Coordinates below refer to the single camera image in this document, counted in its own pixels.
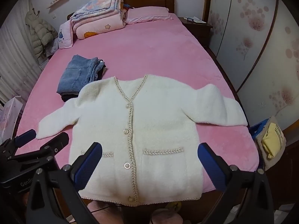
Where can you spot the folded blue jeans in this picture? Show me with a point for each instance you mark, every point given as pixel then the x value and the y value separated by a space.
pixel 74 74

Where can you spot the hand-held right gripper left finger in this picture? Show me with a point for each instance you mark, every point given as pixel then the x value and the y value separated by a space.
pixel 90 163

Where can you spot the blue plastic object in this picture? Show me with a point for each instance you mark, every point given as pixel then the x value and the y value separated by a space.
pixel 258 128

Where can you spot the floral sliding wardrobe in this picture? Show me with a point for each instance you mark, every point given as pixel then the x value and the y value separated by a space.
pixel 257 39

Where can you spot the white patterned curtain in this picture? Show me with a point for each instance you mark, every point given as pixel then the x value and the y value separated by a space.
pixel 16 65

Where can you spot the small pink printed cushion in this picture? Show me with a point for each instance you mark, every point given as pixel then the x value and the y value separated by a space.
pixel 65 36

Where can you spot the beige puffer jacket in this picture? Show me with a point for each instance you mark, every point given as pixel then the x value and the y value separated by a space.
pixel 41 32

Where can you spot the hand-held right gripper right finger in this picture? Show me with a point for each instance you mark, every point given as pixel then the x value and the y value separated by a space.
pixel 210 165

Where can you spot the pink pillow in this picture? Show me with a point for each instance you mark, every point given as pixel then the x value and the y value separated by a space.
pixel 148 15

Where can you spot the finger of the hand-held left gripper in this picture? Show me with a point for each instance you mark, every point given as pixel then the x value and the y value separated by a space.
pixel 27 135
pixel 57 142

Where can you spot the folded dark clothes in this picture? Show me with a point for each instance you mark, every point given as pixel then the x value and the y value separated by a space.
pixel 68 96

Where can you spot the white fuzzy cardigan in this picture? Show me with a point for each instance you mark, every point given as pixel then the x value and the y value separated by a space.
pixel 163 121

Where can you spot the wooden wall shelf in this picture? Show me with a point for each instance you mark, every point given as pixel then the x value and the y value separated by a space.
pixel 58 1

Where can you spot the papers on nightstand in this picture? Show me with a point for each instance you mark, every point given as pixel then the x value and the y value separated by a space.
pixel 193 19

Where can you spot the wooden nightstand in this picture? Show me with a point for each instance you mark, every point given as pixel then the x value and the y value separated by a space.
pixel 198 31

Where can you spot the folded floral pink quilt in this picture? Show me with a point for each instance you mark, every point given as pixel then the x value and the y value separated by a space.
pixel 98 16

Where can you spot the white shopping bag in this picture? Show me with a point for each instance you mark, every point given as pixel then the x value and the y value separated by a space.
pixel 10 119

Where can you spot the pink bed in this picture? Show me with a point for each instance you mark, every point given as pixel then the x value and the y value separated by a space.
pixel 151 51

